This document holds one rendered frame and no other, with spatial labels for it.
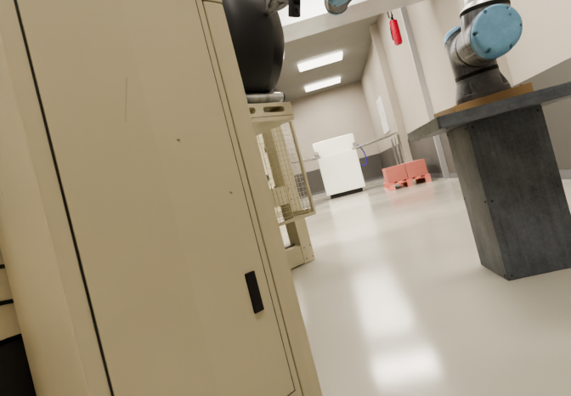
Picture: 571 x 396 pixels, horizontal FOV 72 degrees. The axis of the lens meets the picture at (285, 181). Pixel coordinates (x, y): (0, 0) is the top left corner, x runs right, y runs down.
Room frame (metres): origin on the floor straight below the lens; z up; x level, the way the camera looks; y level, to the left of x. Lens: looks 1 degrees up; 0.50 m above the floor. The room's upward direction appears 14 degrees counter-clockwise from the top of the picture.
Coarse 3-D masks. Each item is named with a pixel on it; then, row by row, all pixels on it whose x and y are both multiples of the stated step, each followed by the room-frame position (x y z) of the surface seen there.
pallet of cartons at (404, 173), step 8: (416, 160) 7.28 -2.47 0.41; (424, 160) 6.78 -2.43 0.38; (384, 168) 7.01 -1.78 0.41; (392, 168) 6.88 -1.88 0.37; (400, 168) 6.87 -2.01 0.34; (408, 168) 6.84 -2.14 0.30; (416, 168) 6.82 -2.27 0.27; (424, 168) 6.79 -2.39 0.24; (384, 176) 7.28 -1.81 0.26; (392, 176) 6.89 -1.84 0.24; (400, 176) 6.87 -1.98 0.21; (408, 176) 6.85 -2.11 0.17; (416, 176) 6.82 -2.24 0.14; (424, 176) 6.78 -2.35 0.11; (384, 184) 7.84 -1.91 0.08; (392, 184) 6.86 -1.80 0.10; (400, 184) 7.80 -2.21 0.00; (408, 184) 6.82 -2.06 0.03
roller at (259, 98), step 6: (246, 96) 1.58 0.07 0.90; (252, 96) 1.61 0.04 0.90; (258, 96) 1.63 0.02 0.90; (264, 96) 1.65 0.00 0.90; (270, 96) 1.67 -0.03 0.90; (276, 96) 1.70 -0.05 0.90; (282, 96) 1.72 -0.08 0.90; (252, 102) 1.62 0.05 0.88; (258, 102) 1.64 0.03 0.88; (264, 102) 1.67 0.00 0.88; (270, 102) 1.69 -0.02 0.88; (276, 102) 1.72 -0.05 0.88
